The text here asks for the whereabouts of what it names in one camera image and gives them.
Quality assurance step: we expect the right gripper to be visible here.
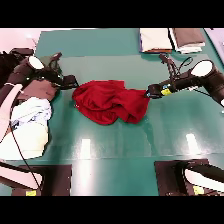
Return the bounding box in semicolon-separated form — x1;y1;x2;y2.
145;82;177;100

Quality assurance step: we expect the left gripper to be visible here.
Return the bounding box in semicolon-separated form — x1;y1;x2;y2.
61;74;80;90

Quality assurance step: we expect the red T-shirt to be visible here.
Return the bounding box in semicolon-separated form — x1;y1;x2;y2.
71;79;151;126

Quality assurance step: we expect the brown garment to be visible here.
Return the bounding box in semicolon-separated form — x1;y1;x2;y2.
17;78;58;102

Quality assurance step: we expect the white garment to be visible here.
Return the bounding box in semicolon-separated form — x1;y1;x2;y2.
10;96;53;128
169;28;207;55

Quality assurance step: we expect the beige garment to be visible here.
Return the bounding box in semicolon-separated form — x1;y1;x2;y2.
138;28;174;54

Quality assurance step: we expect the grey-brown garment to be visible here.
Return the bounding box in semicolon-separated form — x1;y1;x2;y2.
172;28;206;48

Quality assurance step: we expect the black garment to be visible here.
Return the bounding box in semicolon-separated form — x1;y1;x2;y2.
0;50;22;88

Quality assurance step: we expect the cream garment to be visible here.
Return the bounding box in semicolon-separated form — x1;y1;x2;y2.
0;122;50;161

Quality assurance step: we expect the black cable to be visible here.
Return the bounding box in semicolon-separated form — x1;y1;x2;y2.
8;108;44;194
177;56;195;76

